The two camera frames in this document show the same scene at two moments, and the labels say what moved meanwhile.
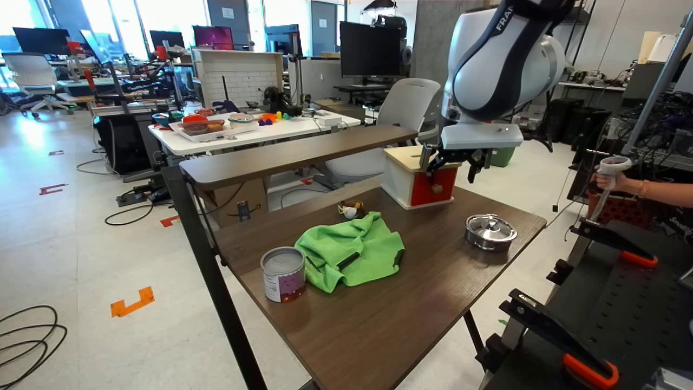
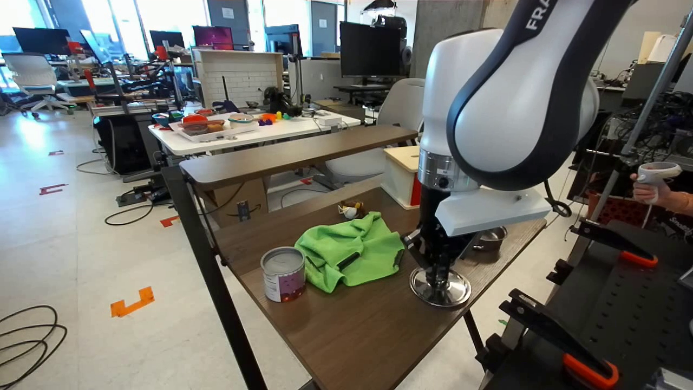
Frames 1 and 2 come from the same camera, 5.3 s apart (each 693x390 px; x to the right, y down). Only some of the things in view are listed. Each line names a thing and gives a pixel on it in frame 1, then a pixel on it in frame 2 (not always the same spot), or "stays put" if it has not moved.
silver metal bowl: x=488 y=233 to x=457 y=288
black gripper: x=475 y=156 to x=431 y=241
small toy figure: x=352 y=210 stays put
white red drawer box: x=410 y=185 stays put
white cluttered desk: x=224 y=130 stays put
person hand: x=650 y=189 to x=657 y=194
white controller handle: x=608 y=170 to x=654 y=175
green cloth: x=352 y=253 stays put
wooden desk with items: x=205 y=167 stays put
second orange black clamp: x=611 y=240 stays put
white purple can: x=282 y=272 stays put
